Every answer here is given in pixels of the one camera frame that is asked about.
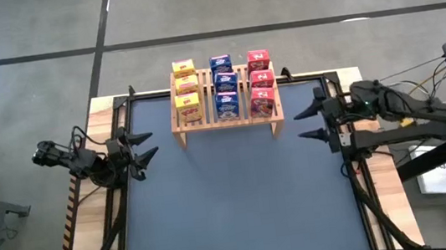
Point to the blue Frosted Flakes cereal box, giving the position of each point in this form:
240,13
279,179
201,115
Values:
227,107
226,82
220,63

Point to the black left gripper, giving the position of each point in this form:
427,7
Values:
121,153

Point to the white sheet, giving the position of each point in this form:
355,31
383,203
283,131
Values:
440,180

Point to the blue-grey table mat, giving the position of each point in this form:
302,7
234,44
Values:
236,203

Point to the red Froot Loops cereal box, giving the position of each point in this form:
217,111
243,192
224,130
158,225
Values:
258,60
262,103
262,79

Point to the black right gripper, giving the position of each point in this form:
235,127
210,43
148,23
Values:
335,116

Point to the yellow Corn Pops cereal box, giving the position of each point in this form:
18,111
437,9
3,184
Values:
187,85
189,110
183,67

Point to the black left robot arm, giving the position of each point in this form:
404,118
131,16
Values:
80,164

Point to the yellow-black hazard tape strip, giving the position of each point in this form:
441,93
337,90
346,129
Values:
69,235

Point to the black aluminium table frame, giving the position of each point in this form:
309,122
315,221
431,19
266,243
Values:
144,96

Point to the wooden slatted shelf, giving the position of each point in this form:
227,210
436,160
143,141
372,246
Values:
210,126

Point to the black clamp knob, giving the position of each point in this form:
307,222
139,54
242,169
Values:
131,90
284,72

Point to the silver mounting bracket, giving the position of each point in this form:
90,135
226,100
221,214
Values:
345,139

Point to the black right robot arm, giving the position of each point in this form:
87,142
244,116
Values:
417,132

